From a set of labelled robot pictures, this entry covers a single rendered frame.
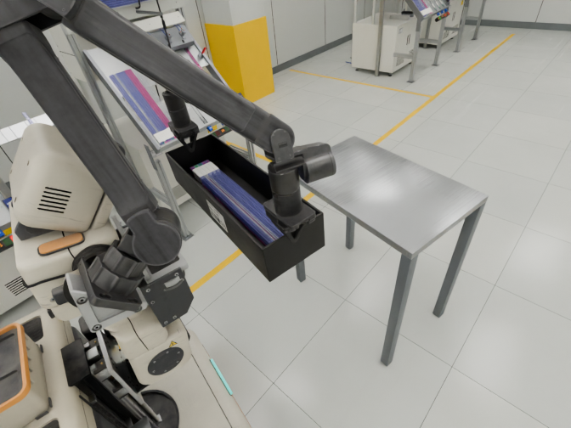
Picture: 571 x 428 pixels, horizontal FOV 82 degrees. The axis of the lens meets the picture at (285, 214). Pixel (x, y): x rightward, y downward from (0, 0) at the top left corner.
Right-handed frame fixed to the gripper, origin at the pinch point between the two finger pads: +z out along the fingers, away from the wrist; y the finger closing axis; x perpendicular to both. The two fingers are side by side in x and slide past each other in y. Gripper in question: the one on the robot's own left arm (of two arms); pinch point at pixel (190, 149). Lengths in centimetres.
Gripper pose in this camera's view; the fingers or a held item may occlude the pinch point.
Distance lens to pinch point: 117.4
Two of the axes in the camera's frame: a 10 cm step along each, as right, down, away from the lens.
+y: -6.0, -4.8, 6.4
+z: 1.1, 7.4, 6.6
